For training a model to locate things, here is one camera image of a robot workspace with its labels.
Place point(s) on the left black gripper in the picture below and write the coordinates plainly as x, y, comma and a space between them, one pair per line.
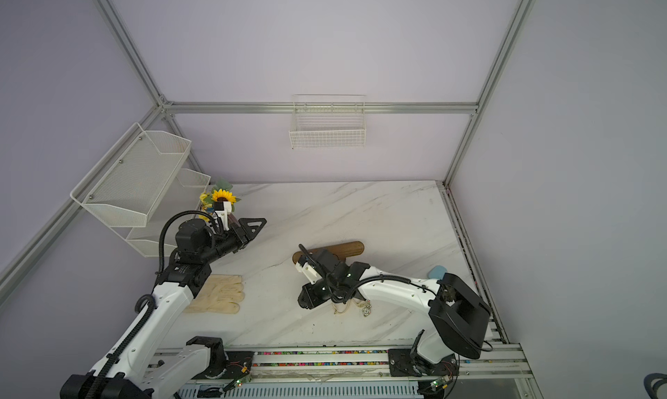
249, 236

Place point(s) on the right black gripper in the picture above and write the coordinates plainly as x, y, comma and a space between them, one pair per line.
313, 298

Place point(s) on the wooden watch stand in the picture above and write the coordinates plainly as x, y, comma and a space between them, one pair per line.
329, 255

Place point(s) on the beige band watch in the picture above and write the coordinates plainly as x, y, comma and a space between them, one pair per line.
342, 308

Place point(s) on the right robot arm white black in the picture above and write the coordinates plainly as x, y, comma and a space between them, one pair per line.
459, 316

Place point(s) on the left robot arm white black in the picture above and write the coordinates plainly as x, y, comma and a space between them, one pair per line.
201, 239

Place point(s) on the sunflower bouquet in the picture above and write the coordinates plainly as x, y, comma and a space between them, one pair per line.
221, 191

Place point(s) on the beige work glove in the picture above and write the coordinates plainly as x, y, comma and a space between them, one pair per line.
221, 294

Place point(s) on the light blue small object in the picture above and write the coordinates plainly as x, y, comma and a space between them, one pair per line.
437, 273

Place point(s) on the upper white mesh shelf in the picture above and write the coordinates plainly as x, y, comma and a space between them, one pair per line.
124, 189

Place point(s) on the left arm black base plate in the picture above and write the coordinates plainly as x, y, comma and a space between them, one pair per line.
239, 363

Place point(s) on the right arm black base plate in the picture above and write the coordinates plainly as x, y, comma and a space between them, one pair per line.
402, 363

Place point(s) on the white wire wall basket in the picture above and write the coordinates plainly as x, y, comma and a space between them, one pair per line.
321, 121

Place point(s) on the aluminium rail frame front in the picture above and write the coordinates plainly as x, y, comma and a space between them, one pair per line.
356, 364

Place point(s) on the black cable loop corner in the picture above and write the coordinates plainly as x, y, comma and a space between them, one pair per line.
653, 383

